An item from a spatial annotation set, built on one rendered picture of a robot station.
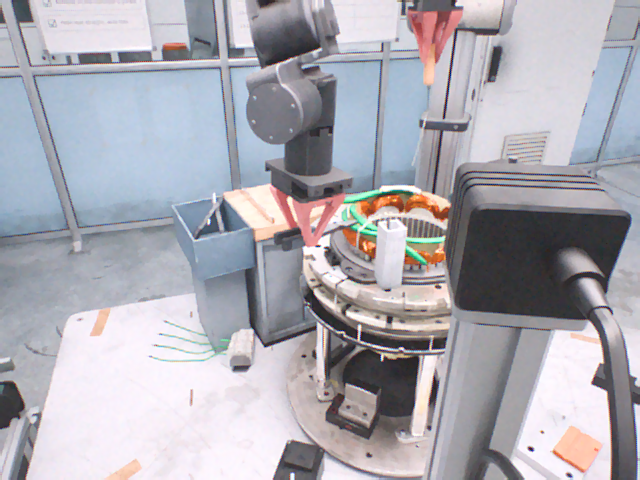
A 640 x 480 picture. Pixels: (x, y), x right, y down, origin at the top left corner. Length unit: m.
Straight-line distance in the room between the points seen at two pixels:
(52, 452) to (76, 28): 2.22
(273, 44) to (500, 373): 0.41
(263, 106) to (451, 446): 0.34
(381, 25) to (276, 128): 2.62
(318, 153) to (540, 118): 2.75
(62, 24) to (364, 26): 1.61
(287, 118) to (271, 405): 0.59
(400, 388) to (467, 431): 0.72
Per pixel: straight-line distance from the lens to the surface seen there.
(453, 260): 0.16
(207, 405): 0.91
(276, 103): 0.44
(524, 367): 0.19
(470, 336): 0.17
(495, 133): 3.03
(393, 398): 0.91
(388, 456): 0.81
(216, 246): 0.83
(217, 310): 0.93
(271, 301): 0.94
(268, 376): 0.94
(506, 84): 2.98
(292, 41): 0.51
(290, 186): 0.53
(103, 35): 2.79
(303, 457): 0.75
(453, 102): 1.12
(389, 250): 0.59
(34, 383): 2.32
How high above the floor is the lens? 1.45
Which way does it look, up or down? 30 degrees down
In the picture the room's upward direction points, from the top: straight up
